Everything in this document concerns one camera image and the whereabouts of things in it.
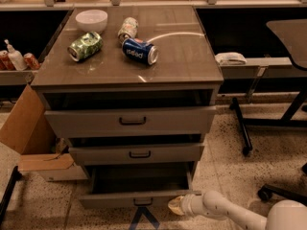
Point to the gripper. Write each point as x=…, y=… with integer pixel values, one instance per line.
x=188, y=204

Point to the grey bottom drawer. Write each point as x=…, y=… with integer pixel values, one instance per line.
x=138, y=185

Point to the grey drawer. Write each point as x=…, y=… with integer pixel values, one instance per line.
x=137, y=149
x=141, y=113
x=138, y=185

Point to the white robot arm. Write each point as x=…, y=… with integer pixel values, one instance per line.
x=284, y=215

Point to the grey middle drawer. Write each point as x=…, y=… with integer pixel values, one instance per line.
x=137, y=149

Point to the grey drawer cabinet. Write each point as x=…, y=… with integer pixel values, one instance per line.
x=185, y=59

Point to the grey top drawer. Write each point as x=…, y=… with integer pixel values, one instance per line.
x=141, y=113

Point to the blue pepsi can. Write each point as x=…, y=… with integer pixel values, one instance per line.
x=140, y=51

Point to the folded white cloth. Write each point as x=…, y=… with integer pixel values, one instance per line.
x=230, y=58

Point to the black bar left floor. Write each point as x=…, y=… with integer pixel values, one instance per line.
x=15, y=176

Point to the brown cardboard box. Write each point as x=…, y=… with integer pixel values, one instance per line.
x=27, y=132

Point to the crushed green soda can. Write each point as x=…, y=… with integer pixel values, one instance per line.
x=85, y=46

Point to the red can right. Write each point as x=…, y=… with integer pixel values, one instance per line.
x=31, y=61

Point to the red can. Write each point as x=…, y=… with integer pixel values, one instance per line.
x=31, y=61
x=4, y=58

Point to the white bowl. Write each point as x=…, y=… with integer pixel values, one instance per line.
x=92, y=21

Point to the black table stand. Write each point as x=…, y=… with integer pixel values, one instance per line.
x=293, y=35

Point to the grey left shelf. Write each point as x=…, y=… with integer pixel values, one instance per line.
x=16, y=77

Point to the white pump bottle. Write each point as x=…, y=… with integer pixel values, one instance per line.
x=15, y=57

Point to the red can left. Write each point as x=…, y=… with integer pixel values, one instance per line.
x=4, y=58

